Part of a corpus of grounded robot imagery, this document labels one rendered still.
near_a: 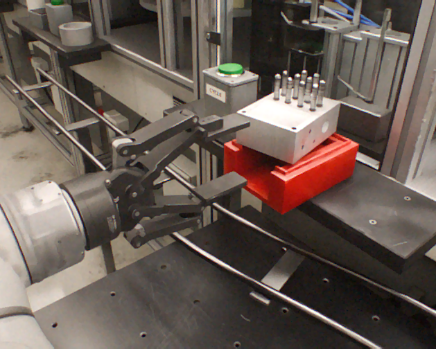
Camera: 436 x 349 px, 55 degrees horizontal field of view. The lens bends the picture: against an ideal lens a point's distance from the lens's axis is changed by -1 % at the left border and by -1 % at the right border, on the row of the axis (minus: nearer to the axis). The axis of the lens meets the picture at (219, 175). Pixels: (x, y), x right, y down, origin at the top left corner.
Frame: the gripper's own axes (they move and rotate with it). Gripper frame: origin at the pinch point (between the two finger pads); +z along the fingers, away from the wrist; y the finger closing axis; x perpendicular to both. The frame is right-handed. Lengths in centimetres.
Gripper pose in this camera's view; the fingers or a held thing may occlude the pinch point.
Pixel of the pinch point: (225, 156)
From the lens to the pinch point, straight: 53.1
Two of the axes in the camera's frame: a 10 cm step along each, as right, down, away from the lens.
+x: -6.2, -4.3, 6.5
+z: 7.8, -3.4, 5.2
